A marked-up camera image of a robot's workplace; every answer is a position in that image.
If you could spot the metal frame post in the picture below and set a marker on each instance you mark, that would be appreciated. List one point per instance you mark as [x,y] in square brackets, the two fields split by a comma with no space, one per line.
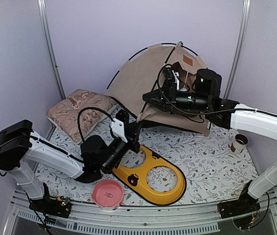
[49,46]
[239,46]

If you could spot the pink pet bowl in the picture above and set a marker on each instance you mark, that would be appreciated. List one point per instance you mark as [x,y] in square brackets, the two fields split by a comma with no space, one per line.
[108,194]

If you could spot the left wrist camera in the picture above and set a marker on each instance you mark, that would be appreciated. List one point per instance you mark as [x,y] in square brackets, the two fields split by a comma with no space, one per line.
[119,124]

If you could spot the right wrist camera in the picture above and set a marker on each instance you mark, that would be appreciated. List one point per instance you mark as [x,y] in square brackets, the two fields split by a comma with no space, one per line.
[171,78]

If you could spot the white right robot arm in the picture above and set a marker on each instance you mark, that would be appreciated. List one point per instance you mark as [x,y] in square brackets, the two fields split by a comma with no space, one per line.
[234,115]

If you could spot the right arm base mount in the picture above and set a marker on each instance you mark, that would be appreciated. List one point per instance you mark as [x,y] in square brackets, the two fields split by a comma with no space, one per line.
[243,205]

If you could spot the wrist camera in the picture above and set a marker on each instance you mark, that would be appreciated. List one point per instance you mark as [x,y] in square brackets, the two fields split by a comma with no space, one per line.
[171,78]
[119,124]

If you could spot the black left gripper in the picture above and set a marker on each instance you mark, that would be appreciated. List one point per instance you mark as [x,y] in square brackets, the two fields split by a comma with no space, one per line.
[133,134]

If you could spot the yellow double bowl holder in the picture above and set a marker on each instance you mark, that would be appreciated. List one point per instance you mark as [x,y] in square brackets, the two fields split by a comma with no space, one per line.
[156,180]

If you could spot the left metal frame post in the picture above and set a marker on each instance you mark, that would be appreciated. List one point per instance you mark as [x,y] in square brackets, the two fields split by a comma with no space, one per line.
[49,46]

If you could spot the right metal frame post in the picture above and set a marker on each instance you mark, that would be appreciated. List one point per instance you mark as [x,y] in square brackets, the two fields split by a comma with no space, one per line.
[239,46]

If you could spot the beige fabric pet tent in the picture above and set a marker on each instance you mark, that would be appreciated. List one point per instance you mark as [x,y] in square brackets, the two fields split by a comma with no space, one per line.
[132,101]

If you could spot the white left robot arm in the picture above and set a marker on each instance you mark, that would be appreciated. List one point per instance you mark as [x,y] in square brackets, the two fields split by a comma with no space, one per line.
[20,143]

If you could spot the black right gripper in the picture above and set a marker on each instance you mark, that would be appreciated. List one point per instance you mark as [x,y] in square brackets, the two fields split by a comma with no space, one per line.
[170,98]

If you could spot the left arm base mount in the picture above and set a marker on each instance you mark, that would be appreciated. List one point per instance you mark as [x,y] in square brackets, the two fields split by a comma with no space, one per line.
[59,206]

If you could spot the front aluminium rail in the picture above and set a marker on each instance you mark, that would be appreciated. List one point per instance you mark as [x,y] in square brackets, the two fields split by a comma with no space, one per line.
[89,219]

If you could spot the brown patterned pillow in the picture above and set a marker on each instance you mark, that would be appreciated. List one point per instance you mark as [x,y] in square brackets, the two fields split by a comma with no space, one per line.
[64,114]

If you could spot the black tent pole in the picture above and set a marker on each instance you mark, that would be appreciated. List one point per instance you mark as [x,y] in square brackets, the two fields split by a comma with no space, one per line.
[153,85]
[140,71]

